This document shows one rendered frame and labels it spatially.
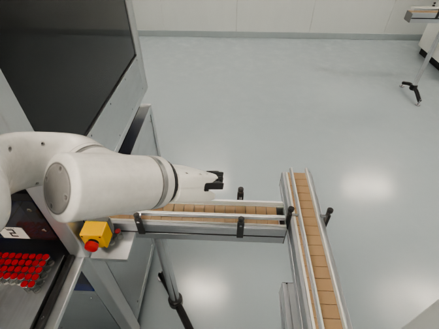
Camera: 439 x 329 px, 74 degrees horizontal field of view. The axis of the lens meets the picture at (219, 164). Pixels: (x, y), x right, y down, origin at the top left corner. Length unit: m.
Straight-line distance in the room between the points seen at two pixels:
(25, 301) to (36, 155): 0.76
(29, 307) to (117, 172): 0.80
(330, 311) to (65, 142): 0.81
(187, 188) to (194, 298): 1.51
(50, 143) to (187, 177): 0.20
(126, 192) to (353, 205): 2.25
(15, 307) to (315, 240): 0.96
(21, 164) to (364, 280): 2.02
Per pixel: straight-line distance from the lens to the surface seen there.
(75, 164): 0.36
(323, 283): 1.00
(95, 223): 1.01
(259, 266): 2.04
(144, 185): 0.40
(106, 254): 1.12
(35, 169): 0.45
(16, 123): 0.79
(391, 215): 2.59
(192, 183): 0.47
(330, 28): 5.57
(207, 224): 1.05
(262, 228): 1.05
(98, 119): 1.14
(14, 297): 1.17
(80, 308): 1.61
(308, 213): 1.13
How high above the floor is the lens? 1.79
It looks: 43 degrees down
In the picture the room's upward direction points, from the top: straight up
